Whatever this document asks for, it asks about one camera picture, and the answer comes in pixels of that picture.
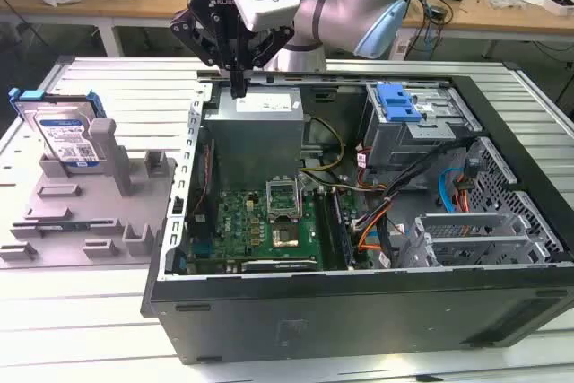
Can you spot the long wooden desk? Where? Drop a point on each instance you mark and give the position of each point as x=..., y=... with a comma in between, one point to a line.
x=134, y=2

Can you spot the black graphics card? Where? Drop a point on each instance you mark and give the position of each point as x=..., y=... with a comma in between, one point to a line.
x=278, y=265

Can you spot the metal drive cage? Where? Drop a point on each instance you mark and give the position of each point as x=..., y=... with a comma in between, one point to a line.
x=394, y=145

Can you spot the green motherboard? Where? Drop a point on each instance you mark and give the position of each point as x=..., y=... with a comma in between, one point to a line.
x=237, y=230

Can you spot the grey power supply unit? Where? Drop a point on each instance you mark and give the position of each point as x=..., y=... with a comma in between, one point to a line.
x=251, y=141

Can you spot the hard disk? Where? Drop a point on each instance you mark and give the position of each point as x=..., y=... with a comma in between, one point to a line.
x=67, y=132

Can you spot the white QR label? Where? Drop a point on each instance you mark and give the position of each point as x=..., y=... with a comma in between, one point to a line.
x=402, y=49

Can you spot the grey parts rack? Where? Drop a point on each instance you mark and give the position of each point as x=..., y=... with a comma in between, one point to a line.
x=89, y=203

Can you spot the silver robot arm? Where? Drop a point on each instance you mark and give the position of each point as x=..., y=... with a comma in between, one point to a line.
x=341, y=11

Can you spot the blue drive latch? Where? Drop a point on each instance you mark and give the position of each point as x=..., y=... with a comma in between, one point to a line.
x=397, y=102

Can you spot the black case fan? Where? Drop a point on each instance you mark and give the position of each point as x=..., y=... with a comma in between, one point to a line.
x=202, y=203

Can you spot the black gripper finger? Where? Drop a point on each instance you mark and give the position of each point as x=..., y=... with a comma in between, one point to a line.
x=193, y=33
x=273, y=42

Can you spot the CPU socket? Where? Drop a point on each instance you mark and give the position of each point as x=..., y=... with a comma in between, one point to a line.
x=287, y=237

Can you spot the green RAM stick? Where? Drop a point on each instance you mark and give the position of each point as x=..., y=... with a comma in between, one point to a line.
x=58, y=225

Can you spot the white open box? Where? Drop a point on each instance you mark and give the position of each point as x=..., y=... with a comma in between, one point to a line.
x=560, y=5

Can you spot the black RAM slot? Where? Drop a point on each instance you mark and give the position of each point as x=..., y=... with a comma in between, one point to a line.
x=321, y=228
x=327, y=228
x=335, y=228

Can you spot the black PC case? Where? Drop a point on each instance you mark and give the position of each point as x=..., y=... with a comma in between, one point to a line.
x=314, y=324

